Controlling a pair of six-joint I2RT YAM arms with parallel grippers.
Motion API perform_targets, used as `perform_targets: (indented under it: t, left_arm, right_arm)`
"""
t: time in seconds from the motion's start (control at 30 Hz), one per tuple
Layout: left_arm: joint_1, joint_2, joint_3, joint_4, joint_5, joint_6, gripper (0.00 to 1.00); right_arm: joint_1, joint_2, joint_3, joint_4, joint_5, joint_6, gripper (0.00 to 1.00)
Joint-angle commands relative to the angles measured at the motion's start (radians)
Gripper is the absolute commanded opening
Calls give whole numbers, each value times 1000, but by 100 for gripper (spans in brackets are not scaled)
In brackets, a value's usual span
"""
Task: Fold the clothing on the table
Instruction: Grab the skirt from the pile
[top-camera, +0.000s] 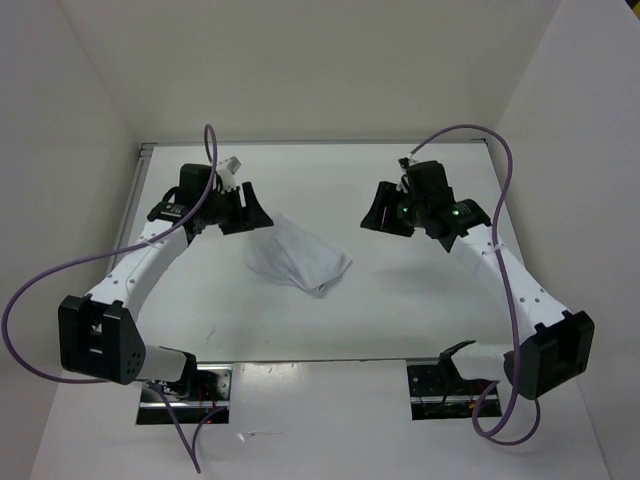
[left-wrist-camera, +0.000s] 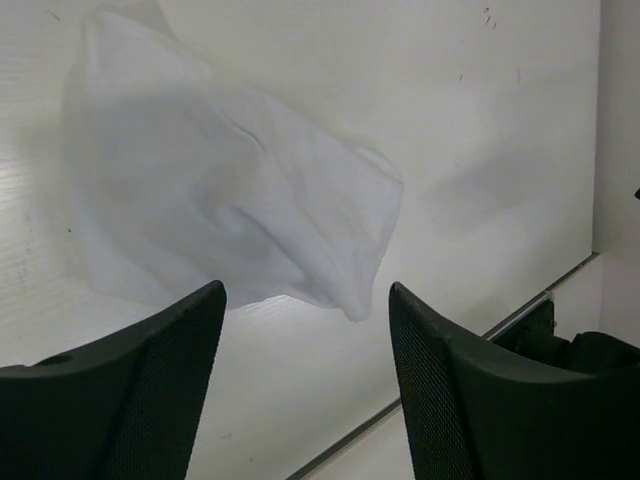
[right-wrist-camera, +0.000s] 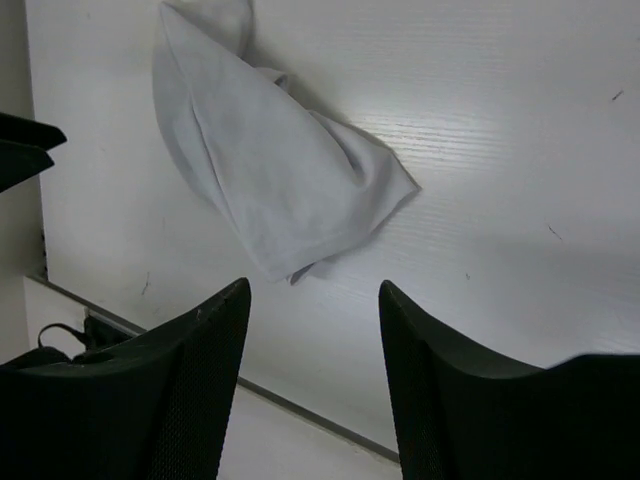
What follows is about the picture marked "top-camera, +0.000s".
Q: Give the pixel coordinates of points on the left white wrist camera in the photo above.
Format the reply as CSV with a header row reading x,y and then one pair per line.
x,y
226,174

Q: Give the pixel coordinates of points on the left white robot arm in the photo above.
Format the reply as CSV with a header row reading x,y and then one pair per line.
x,y
98,335

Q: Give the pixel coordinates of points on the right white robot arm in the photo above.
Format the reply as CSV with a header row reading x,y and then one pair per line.
x,y
550,344

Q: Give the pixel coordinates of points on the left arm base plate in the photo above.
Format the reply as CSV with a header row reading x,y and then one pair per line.
x,y
207,401

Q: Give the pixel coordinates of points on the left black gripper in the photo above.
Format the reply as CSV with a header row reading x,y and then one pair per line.
x,y
247,217

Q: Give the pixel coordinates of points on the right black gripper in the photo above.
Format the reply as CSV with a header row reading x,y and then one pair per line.
x,y
386,195

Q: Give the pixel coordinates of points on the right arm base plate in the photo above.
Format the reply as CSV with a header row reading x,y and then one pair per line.
x,y
431,398

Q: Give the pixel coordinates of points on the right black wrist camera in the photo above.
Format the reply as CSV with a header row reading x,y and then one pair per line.
x,y
425,181

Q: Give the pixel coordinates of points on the white skirt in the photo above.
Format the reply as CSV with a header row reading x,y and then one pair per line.
x,y
285,254

